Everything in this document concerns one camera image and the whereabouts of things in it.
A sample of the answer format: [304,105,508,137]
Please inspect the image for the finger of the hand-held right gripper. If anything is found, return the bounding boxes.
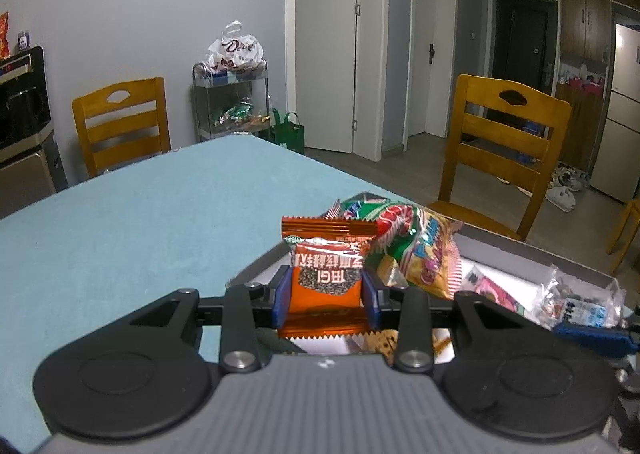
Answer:
[552,315,640,360]

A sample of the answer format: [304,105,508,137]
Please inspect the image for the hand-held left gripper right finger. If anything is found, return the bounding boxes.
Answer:
[360,268,551,375]

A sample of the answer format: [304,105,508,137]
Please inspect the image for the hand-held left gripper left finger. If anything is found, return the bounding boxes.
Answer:
[127,267,292,374]

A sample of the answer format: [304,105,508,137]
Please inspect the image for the clear melon seed packet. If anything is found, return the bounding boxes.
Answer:
[531,263,627,331]

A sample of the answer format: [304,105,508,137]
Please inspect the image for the orange snack packet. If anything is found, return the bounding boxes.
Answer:
[277,215,379,341]

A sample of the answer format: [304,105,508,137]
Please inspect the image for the grey metal tray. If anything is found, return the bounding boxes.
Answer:
[227,191,625,371]

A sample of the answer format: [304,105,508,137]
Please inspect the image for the cookie packet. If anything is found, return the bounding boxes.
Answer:
[362,329,402,368]

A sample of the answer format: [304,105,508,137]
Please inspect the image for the green snack bag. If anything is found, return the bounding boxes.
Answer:
[325,197,464,301]

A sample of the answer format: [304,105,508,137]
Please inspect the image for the pink snack packet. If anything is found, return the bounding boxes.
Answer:
[464,265,527,316]

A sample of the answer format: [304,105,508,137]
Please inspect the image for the white slippers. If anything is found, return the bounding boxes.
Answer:
[545,185,577,213]

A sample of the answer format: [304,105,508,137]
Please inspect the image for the green tote bag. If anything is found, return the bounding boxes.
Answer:
[269,107,306,155]

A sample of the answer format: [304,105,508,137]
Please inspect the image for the wooden slat-back chair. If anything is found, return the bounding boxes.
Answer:
[71,77,172,180]
[436,74,572,243]

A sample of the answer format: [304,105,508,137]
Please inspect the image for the metal trolley rack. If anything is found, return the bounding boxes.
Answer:
[192,59,271,143]

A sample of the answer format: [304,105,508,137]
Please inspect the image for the white refrigerator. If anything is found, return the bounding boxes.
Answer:
[589,23,640,205]

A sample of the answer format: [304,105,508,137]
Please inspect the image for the white printed plastic bag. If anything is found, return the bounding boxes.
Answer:
[207,21,265,76]

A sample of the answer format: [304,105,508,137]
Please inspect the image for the white closed door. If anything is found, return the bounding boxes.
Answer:
[407,0,459,138]

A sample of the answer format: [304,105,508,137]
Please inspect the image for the white open door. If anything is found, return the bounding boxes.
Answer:
[285,0,392,163]

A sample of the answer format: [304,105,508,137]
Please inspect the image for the grey cabinet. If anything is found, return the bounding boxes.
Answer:
[0,131,69,221]

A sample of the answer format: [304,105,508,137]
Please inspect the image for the dark entrance door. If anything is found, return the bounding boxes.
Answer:
[492,0,559,96]

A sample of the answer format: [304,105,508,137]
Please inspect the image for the black countertop appliance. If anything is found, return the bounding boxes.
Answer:
[0,45,55,166]

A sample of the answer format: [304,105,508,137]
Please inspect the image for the dark wooden cabinet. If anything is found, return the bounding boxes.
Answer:
[556,0,640,171]

